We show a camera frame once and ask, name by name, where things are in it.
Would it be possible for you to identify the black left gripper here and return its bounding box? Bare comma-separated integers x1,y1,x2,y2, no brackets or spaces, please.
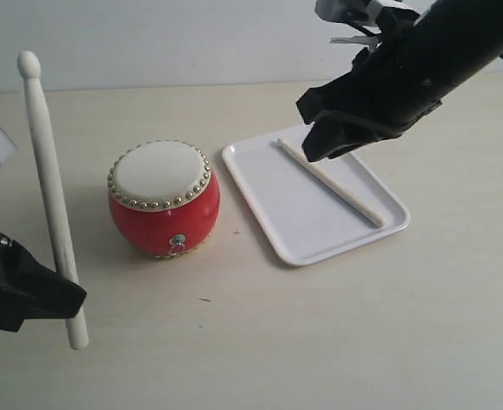
0,241,87,333

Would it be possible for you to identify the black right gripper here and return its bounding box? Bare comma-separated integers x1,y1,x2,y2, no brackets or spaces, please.
295,8,442,162

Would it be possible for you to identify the white wooden drumstick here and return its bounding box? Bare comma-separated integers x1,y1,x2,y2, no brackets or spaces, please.
16,50,90,352
276,138,386,228

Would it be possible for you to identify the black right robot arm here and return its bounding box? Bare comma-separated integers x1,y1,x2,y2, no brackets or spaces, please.
296,1,503,162

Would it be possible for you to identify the small red drum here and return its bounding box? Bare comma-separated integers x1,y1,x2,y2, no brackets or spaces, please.
107,140,220,259

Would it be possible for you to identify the white rectangular plastic tray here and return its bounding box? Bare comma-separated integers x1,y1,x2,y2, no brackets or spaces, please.
222,125,411,267

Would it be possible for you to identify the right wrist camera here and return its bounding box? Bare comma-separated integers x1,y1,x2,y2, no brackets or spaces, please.
314,0,409,27

